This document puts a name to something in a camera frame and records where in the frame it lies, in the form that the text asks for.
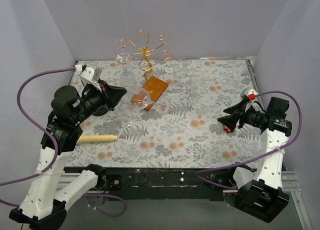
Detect ribbed clear wine glass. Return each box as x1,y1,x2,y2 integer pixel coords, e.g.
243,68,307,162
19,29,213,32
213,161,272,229
119,63,136,88

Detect round clear wine glass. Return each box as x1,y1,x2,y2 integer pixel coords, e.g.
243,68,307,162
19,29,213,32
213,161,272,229
114,38,132,66

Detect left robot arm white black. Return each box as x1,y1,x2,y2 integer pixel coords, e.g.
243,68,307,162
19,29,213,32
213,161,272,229
9,80,127,230

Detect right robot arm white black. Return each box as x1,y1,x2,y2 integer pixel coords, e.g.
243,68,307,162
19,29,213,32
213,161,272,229
218,97,292,223

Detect red owl toy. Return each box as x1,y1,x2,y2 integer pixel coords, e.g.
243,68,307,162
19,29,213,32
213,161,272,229
223,125,233,134

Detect microphone on black stand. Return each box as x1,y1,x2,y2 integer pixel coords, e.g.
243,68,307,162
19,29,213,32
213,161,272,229
92,107,109,117

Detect wooden pestle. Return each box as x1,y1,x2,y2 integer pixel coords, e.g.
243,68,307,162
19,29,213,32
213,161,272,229
77,135,118,144

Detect floral patterned table mat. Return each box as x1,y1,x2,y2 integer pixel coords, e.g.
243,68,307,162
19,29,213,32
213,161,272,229
66,59,261,168

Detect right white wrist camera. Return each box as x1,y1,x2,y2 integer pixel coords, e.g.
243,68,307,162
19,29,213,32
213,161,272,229
240,87,258,110

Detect gold wire wine glass rack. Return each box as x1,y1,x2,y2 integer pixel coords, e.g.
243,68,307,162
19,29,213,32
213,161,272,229
118,29,172,102

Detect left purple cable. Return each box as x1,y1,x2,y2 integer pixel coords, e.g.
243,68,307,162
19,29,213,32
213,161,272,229
0,64,127,218

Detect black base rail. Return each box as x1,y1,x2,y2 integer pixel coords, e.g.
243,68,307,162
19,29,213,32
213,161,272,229
72,166,241,202

